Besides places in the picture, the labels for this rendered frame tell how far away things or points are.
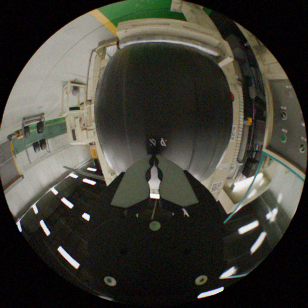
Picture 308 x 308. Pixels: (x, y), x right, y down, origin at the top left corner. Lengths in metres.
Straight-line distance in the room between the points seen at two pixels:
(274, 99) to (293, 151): 0.24
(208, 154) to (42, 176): 11.47
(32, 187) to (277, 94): 12.10
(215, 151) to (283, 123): 0.47
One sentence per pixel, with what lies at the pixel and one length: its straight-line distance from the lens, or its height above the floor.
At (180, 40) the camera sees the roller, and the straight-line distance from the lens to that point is 0.37.
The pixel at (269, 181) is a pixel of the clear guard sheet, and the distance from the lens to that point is 0.59.
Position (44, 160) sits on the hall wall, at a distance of 11.28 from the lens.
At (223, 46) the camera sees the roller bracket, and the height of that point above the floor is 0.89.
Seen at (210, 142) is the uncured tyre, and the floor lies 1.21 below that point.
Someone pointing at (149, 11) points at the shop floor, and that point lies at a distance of 1.29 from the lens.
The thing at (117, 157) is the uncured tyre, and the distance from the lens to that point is 0.15.
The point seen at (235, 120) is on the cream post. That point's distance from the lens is 0.47.
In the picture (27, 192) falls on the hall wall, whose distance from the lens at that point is 11.61.
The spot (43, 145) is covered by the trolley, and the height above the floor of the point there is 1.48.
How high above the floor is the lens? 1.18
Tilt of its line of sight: 21 degrees up
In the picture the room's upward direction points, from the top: 178 degrees clockwise
